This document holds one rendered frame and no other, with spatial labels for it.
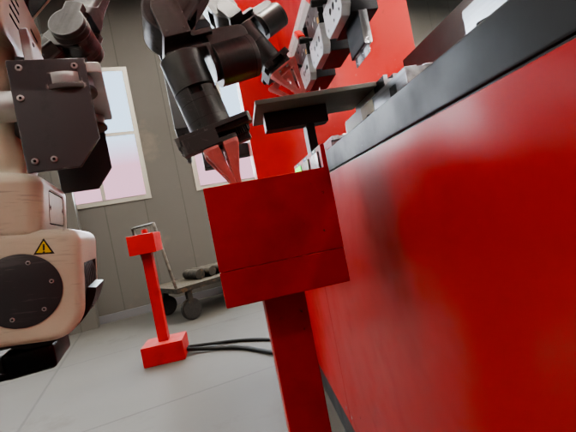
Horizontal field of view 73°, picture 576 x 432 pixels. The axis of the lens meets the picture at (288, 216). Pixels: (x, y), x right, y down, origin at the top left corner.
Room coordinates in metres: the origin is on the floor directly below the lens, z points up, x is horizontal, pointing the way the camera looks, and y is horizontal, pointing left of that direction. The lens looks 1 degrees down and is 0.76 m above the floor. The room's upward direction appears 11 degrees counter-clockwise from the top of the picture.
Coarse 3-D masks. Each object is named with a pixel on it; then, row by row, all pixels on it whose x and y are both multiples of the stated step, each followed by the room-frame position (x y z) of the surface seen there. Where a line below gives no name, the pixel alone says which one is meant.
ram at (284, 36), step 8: (272, 0) 1.71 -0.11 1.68; (280, 0) 1.53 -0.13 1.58; (288, 0) 1.40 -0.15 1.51; (296, 0) 1.28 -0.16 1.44; (288, 8) 1.42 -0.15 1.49; (296, 8) 1.30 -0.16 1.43; (304, 8) 1.20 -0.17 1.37; (288, 16) 1.45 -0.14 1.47; (296, 16) 1.33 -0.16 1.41; (304, 16) 1.22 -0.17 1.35; (288, 24) 1.47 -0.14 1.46; (304, 24) 1.24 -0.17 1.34; (280, 32) 1.65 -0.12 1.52; (288, 32) 1.50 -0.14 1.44; (280, 40) 1.69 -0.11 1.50; (288, 40) 1.53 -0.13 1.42; (296, 40) 1.40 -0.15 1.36; (280, 48) 1.72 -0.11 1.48; (288, 48) 1.56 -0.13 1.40; (296, 48) 1.42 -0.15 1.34; (296, 56) 1.49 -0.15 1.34; (296, 80) 1.76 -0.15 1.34
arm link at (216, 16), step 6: (210, 0) 0.88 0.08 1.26; (216, 0) 0.88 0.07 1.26; (210, 6) 0.87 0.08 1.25; (216, 6) 0.87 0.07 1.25; (204, 12) 0.92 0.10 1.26; (210, 12) 0.88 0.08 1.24; (216, 12) 0.87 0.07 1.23; (210, 18) 0.91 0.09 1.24; (216, 18) 0.87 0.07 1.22; (222, 18) 0.86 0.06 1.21; (216, 24) 0.89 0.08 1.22; (222, 24) 0.88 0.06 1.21; (228, 24) 0.88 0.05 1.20
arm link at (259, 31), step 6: (252, 18) 0.87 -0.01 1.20; (258, 18) 0.87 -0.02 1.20; (240, 24) 0.85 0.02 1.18; (246, 24) 0.85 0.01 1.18; (252, 24) 0.86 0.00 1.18; (258, 24) 0.88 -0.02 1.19; (252, 30) 0.86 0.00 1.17; (258, 30) 0.87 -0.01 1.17; (264, 30) 0.88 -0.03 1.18; (252, 36) 0.85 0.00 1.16; (258, 36) 0.86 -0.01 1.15
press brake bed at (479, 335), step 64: (448, 128) 0.36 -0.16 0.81; (512, 128) 0.28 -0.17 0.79; (384, 192) 0.54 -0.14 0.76; (448, 192) 0.38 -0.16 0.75; (512, 192) 0.29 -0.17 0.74; (384, 256) 0.59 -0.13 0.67; (448, 256) 0.40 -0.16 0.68; (512, 256) 0.30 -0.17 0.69; (320, 320) 1.37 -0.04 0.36; (384, 320) 0.65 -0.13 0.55; (448, 320) 0.43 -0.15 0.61; (512, 320) 0.32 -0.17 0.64; (384, 384) 0.73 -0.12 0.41; (448, 384) 0.46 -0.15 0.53; (512, 384) 0.34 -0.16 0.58
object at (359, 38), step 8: (360, 16) 0.87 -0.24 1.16; (368, 16) 0.87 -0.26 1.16; (352, 24) 0.92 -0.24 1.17; (360, 24) 0.87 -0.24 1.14; (368, 24) 0.87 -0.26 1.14; (352, 32) 0.93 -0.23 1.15; (360, 32) 0.88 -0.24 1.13; (368, 32) 0.87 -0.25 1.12; (352, 40) 0.94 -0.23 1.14; (360, 40) 0.89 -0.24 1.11; (368, 40) 0.87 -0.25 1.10; (352, 48) 0.95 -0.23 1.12; (360, 48) 0.90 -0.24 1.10; (368, 48) 0.88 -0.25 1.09; (352, 56) 0.96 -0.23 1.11; (360, 56) 0.93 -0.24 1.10
